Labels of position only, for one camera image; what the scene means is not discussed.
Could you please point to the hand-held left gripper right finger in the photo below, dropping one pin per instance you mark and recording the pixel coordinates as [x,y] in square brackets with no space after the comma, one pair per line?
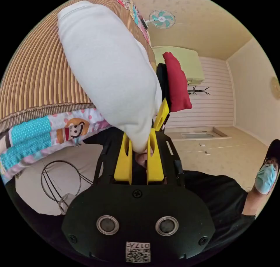
[155,162]

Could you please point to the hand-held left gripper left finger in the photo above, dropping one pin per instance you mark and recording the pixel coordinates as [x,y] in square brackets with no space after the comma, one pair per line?
[122,166]

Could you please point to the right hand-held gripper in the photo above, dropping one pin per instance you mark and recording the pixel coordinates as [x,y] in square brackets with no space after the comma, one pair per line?
[163,83]

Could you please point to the white long sleeve shirt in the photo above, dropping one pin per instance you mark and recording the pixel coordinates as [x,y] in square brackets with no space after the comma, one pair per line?
[109,70]

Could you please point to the red cloth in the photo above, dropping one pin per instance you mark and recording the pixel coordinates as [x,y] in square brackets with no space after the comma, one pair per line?
[178,85]

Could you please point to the black coat rack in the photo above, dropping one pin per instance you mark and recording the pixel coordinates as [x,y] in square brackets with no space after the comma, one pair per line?
[198,91]

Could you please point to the pale green cupboard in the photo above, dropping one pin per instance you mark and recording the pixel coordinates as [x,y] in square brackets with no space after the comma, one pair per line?
[192,63]

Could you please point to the person's body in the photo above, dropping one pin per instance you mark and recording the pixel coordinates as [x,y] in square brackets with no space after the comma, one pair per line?
[218,197]

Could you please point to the bed with striped woven mat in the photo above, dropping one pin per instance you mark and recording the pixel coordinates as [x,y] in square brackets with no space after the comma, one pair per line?
[32,74]

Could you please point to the wall fan with teal blades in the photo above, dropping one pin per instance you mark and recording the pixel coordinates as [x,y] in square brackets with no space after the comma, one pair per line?
[162,19]

